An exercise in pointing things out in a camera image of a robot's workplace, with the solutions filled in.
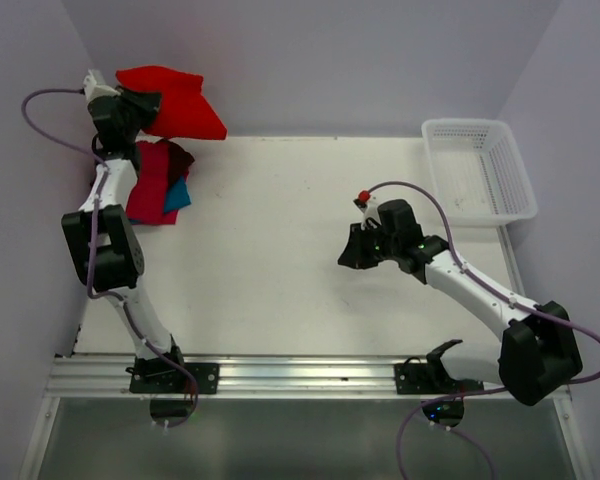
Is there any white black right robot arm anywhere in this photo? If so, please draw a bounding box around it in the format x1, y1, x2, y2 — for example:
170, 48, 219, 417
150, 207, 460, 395
338, 194, 583, 406

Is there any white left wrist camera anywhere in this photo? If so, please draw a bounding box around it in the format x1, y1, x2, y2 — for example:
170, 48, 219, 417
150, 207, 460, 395
83, 69, 120, 103

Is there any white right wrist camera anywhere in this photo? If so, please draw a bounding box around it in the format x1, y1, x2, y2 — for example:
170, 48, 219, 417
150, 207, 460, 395
354, 190, 381, 229

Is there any dark maroon folded t shirt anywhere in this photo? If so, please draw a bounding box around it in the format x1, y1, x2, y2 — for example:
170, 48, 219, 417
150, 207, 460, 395
167, 141, 195, 187

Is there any crimson folded t shirt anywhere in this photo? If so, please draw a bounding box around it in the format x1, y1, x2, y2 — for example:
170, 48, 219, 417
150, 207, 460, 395
126, 141, 177, 226

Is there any black left base bracket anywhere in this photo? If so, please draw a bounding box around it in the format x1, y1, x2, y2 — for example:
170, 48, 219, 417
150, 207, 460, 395
125, 362, 219, 395

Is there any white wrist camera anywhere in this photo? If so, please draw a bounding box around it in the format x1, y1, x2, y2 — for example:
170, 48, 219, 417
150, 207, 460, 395
354, 190, 381, 229
83, 69, 120, 103

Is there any black right base bracket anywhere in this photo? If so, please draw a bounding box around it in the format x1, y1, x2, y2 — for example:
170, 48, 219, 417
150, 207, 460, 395
393, 357, 484, 395

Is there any black base bracket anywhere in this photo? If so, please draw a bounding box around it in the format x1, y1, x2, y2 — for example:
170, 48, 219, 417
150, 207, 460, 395
393, 357, 484, 395
125, 362, 219, 395

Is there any bright red t shirt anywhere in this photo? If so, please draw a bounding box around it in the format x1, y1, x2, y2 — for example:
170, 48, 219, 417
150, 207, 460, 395
115, 65, 227, 141

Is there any white plastic mesh basket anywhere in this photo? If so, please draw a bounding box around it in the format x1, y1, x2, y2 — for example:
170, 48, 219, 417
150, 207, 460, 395
421, 118, 538, 227

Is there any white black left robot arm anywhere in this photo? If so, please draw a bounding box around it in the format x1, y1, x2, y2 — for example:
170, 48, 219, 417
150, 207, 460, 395
61, 87, 188, 393

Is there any blue folded t shirt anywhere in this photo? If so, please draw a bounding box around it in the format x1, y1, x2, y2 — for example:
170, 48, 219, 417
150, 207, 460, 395
163, 176, 191, 215

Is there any aluminium mounting rail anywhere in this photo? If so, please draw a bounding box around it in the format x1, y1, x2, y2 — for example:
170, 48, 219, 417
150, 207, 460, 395
44, 354, 403, 400

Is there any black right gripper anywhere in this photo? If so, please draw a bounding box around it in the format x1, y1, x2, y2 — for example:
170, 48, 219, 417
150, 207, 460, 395
338, 221, 400, 270

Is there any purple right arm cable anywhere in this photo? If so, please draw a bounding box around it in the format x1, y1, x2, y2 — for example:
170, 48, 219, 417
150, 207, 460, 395
367, 180, 600, 480

